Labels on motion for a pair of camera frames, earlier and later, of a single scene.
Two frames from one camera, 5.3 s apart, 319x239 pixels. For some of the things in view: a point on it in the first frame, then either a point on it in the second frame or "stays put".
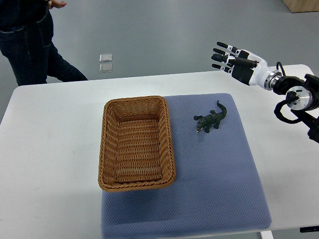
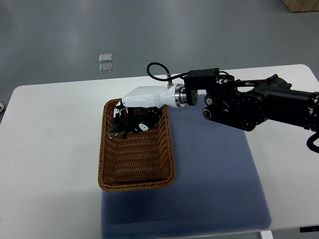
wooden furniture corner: x=299 y=6 stays put
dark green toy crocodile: x=205 y=122 -> x=127 y=122
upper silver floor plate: x=105 y=57 stays put
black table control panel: x=309 y=229 stays put
